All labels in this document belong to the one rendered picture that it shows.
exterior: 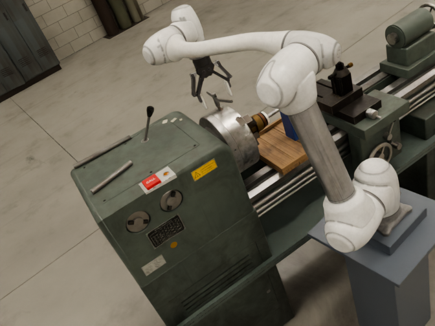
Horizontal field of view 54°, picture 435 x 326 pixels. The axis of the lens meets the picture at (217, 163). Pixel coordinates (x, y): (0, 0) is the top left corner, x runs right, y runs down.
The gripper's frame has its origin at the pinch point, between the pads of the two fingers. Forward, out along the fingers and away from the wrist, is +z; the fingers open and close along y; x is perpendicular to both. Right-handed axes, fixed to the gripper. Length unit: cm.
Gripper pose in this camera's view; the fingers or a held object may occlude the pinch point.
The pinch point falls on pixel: (217, 98)
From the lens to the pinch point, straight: 191.1
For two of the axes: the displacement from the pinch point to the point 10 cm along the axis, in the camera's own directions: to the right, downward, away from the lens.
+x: -3.5, -3.7, 8.6
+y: 8.7, -4.8, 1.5
